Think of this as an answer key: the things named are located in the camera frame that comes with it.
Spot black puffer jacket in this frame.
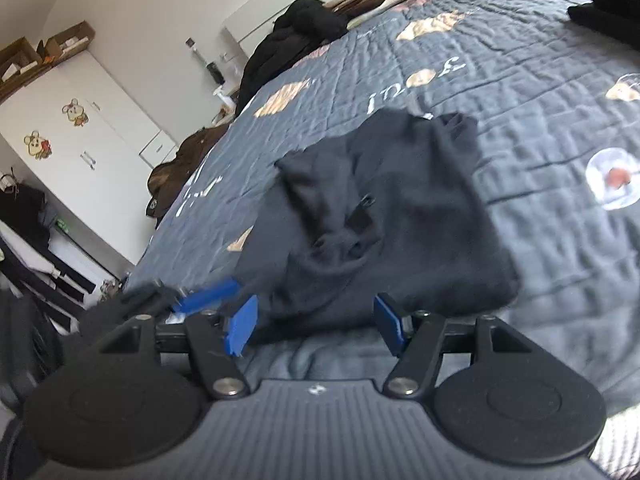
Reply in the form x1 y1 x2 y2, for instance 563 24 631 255
235 0 351 116

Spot white headboard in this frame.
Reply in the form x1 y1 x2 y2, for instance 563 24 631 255
222 0 476 61

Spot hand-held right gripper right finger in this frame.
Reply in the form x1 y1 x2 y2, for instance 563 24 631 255
374 292 533 399

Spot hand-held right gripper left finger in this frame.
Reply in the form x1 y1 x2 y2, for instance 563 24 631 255
92 294 260 400

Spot printed blue-grey quilt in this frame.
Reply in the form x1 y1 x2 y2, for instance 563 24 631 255
122 0 640 480

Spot brown jacket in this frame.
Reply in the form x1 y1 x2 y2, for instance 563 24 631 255
147 122 236 216

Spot open cardboard box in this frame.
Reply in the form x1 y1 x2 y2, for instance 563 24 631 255
0 37 43 86
37 21 96 63

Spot black folded clothes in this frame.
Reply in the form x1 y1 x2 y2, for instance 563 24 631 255
567 0 640 51

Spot cartoon animal wall sticker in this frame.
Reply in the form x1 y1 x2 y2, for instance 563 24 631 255
24 130 52 161
61 97 90 127

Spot black hanging shirt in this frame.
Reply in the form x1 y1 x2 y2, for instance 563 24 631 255
0 182 51 251

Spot dark navy sweater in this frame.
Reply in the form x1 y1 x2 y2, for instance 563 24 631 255
235 109 523 346

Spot black hairbrush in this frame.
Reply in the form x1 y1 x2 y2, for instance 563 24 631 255
192 47 226 85

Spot white spray bottle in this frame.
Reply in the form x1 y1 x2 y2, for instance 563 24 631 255
212 85 238 111

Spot white wardrobe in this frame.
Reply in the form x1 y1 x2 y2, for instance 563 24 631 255
0 50 178 281

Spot person's dark clothing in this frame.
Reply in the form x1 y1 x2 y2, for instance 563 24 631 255
0 290 66 480

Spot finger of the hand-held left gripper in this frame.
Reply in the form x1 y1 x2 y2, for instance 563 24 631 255
172 279 243 313

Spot white pillow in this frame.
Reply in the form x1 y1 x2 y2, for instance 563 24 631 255
345 0 426 28

